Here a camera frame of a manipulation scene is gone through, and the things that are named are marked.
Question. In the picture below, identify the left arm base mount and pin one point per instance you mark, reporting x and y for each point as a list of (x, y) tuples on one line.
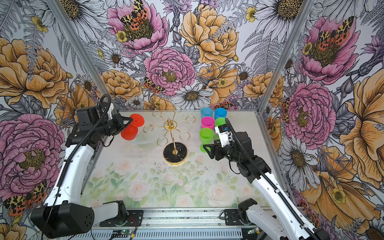
[(132, 218)]

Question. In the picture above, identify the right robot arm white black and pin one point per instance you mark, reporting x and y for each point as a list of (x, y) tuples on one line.
[(287, 222)]

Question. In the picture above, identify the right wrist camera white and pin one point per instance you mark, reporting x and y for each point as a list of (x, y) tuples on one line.
[(225, 135)]

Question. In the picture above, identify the gold wire glass rack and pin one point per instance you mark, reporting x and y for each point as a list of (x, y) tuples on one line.
[(175, 151)]

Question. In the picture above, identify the small green circuit board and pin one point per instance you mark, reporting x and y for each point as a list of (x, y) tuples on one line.
[(121, 234)]

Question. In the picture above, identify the pink wine glass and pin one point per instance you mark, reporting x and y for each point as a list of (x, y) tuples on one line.
[(208, 122)]

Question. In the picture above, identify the green wine glass front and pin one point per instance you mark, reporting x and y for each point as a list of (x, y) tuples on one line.
[(219, 122)]

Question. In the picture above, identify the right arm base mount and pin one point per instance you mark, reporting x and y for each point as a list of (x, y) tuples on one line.
[(233, 218)]

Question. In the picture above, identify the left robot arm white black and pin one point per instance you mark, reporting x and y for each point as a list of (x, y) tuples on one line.
[(62, 214)]

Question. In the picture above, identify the red wine glass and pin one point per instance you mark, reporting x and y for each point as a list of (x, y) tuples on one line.
[(131, 131)]

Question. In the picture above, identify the blue wine glass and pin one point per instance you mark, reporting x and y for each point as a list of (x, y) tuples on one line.
[(207, 112), (220, 113)]

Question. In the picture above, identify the blue wine glass front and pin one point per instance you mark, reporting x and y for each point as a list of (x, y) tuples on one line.
[(207, 112)]

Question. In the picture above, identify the aluminium front rail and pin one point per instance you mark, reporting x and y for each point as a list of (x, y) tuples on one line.
[(180, 224)]

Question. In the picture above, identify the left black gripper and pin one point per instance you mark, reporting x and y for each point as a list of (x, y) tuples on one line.
[(119, 119)]

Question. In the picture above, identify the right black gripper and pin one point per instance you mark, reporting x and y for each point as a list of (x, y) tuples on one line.
[(217, 147)]

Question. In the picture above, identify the green wine glass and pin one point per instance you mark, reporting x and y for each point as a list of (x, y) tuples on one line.
[(206, 137), (219, 122)]

